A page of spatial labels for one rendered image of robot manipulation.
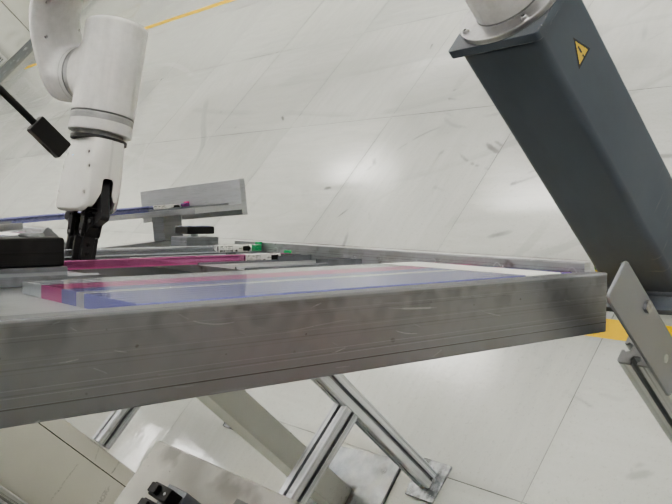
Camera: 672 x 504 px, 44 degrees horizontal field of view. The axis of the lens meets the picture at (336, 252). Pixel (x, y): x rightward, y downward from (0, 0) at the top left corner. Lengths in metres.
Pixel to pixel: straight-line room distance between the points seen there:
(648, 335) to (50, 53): 0.85
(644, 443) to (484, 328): 0.95
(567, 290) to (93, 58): 0.68
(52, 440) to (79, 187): 1.10
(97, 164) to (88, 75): 0.12
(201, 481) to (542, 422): 0.80
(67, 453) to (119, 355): 1.64
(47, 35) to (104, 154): 0.20
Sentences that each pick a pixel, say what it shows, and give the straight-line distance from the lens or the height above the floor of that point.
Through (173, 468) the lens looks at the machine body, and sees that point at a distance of 1.31.
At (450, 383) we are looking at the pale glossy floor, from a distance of 1.97.
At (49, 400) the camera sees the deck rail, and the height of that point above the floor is 1.12.
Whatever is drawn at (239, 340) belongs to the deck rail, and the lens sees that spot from 0.58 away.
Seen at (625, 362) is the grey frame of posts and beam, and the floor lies 0.64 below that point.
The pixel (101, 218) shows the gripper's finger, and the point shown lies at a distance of 1.12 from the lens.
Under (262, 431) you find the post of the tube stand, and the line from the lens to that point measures 1.74.
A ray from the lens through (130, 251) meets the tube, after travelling 1.20.
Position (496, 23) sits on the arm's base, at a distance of 1.49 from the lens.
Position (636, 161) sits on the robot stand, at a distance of 1.69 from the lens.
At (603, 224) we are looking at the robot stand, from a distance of 1.73.
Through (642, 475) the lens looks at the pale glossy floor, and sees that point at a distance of 1.65.
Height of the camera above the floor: 1.34
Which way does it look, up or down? 31 degrees down
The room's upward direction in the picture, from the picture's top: 41 degrees counter-clockwise
